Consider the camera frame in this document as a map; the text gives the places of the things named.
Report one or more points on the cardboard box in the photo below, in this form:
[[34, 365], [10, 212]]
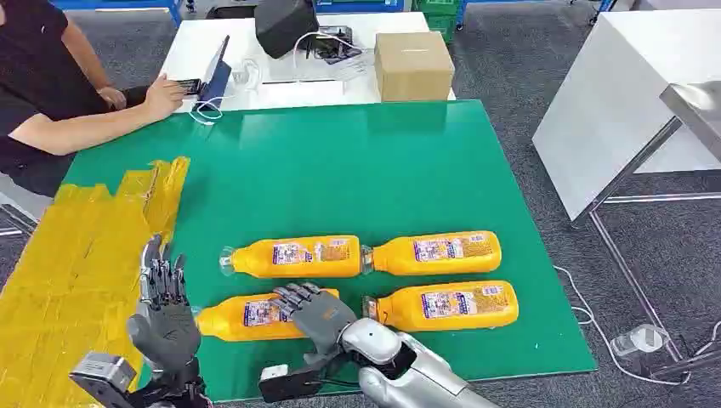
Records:
[[414, 67]]

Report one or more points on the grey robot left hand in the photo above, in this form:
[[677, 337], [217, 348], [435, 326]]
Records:
[[166, 335]]

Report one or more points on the green crate stack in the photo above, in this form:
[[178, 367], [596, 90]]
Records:
[[439, 22]]

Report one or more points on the white panel table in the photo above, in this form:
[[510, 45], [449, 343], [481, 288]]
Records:
[[619, 84]]

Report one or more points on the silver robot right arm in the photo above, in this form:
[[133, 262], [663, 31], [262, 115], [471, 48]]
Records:
[[372, 339]]

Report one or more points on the yellow sheet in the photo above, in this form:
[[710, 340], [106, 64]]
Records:
[[67, 270]]

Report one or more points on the person's hand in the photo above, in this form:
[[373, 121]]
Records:
[[112, 97], [163, 98]]

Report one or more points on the clear bag with charger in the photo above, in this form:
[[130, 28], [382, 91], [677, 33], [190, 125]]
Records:
[[248, 73]]

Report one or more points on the black phone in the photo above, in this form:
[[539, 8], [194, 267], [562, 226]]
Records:
[[190, 86]]

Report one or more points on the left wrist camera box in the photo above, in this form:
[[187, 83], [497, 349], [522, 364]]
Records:
[[104, 371]]

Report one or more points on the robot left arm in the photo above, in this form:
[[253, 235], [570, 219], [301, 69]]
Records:
[[174, 389]]

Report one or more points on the orange drink bottle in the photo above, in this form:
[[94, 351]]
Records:
[[394, 262], [405, 315], [253, 264], [225, 325]]

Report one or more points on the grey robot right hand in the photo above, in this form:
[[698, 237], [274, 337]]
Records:
[[318, 318]]

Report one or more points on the blue rack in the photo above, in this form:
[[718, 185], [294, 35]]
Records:
[[360, 5], [461, 11], [112, 4]]

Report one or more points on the clear plastic bottle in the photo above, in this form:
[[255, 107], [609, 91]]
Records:
[[639, 339]]

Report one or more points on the black device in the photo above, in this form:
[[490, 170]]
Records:
[[332, 46]]

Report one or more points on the person's right hand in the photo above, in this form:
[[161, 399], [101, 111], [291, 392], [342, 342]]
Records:
[[163, 98]]

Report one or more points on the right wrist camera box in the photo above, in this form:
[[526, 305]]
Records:
[[287, 385]]

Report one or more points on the steel bench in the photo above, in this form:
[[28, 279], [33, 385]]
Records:
[[693, 107]]

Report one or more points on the black bag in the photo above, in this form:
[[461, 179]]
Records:
[[284, 25]]

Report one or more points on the green mat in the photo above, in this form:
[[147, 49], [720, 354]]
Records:
[[338, 180]]

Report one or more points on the black chair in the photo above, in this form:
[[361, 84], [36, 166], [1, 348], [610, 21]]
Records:
[[231, 11]]

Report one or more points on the person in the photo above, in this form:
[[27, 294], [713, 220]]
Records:
[[34, 62]]

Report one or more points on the person's left hand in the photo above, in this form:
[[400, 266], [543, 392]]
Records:
[[112, 97]]

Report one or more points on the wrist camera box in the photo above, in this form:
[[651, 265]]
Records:
[[287, 385], [104, 371]]

